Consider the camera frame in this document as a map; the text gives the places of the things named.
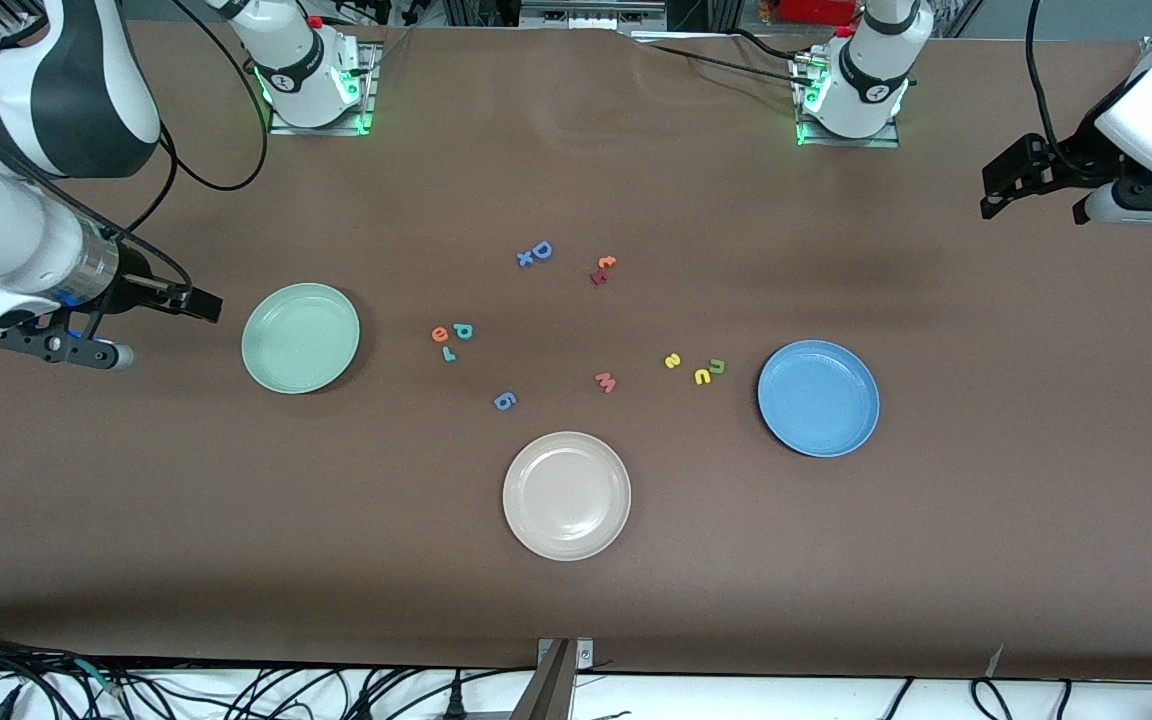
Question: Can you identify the beige plate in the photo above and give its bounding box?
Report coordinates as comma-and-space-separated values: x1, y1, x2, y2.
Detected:
502, 431, 632, 562

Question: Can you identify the black table cable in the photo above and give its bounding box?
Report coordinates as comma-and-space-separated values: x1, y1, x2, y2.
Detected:
631, 28, 807, 86

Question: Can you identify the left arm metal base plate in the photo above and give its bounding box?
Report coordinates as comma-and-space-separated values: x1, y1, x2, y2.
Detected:
794, 55, 902, 149

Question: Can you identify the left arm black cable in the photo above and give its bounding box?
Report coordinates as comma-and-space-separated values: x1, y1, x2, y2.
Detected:
1024, 0, 1077, 176

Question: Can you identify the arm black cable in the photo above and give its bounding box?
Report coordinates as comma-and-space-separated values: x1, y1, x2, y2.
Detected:
31, 0, 269, 296
1024, 0, 1077, 176

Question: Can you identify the blue plate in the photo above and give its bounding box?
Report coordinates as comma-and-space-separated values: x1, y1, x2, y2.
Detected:
757, 340, 881, 459

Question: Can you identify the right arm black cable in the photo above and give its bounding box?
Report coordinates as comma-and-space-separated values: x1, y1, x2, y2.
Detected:
31, 0, 269, 296

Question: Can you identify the teal cable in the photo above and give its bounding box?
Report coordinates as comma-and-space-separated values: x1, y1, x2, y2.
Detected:
74, 658, 124, 697

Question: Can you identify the looped black cable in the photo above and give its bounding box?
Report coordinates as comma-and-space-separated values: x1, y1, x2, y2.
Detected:
971, 678, 1015, 720

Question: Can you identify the red box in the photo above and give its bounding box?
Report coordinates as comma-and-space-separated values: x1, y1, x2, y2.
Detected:
779, 0, 859, 27

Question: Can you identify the green plate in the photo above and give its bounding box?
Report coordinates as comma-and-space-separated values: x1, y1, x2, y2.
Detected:
241, 283, 361, 395

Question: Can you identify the metal table bracket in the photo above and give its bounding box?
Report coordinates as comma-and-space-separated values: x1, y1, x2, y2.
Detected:
511, 638, 594, 720

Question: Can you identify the grey metal frame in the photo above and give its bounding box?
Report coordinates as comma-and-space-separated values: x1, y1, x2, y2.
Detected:
519, 0, 669, 33

